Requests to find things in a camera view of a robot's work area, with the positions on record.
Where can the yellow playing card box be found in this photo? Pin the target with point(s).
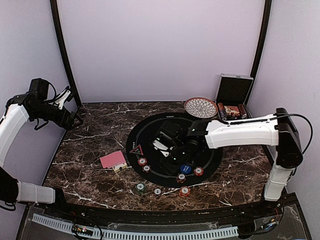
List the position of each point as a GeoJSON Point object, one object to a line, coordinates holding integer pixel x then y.
{"type": "Point", "coordinates": [119, 167]}

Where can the blue small blind button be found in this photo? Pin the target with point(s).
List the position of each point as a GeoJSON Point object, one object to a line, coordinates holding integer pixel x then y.
{"type": "Point", "coordinates": [185, 169]}

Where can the red-backed playing card deck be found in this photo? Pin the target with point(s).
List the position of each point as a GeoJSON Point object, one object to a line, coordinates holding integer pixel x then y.
{"type": "Point", "coordinates": [112, 160]}

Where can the round black poker mat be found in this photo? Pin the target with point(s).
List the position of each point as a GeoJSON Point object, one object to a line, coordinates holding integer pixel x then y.
{"type": "Point", "coordinates": [144, 133]}

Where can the black frame post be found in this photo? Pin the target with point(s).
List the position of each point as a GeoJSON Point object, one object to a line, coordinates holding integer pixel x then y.
{"type": "Point", "coordinates": [261, 38]}
{"type": "Point", "coordinates": [63, 50]}

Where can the green poker chip stack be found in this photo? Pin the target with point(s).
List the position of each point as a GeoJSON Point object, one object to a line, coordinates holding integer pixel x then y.
{"type": "Point", "coordinates": [140, 188]}

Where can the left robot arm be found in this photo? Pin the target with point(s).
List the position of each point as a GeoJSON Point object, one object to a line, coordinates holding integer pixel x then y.
{"type": "Point", "coordinates": [34, 105]}

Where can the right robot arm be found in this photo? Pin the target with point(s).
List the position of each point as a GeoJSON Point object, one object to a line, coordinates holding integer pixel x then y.
{"type": "Point", "coordinates": [275, 129]}

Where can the patterned ceramic plate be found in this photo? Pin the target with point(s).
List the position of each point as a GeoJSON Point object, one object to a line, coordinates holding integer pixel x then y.
{"type": "Point", "coordinates": [201, 107]}

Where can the red poker chip stack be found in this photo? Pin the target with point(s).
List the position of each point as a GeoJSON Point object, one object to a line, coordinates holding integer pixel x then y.
{"type": "Point", "coordinates": [184, 192]}

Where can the right black frame post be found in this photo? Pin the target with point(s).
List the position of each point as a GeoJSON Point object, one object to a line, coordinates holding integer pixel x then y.
{"type": "Point", "coordinates": [261, 38]}

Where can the red triangular all-in marker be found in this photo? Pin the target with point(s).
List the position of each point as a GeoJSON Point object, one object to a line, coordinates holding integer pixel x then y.
{"type": "Point", "coordinates": [137, 150]}

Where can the left black frame post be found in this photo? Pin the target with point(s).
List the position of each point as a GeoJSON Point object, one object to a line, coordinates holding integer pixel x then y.
{"type": "Point", "coordinates": [63, 50]}

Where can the white slotted cable duct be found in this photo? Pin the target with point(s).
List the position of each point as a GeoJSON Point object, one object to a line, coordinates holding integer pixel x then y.
{"type": "Point", "coordinates": [121, 231]}

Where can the orange black poker chip stack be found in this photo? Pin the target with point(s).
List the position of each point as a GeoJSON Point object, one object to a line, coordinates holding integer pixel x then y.
{"type": "Point", "coordinates": [157, 191]}

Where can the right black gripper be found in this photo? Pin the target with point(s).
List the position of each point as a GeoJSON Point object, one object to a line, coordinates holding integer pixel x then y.
{"type": "Point", "coordinates": [169, 169]}

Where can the aluminium poker chip case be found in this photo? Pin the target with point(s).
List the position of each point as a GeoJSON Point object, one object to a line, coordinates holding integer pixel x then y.
{"type": "Point", "coordinates": [232, 96]}

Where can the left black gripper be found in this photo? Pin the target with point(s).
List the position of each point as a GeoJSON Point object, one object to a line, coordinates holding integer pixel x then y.
{"type": "Point", "coordinates": [68, 125]}

